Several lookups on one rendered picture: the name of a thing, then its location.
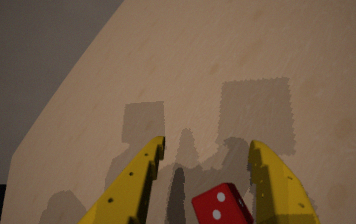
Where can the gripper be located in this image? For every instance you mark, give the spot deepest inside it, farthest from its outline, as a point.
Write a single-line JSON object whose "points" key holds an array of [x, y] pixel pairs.
{"points": [[280, 196]]}

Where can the red die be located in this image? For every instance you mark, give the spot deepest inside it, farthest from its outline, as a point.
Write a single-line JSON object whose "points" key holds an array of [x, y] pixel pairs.
{"points": [[221, 205]]}

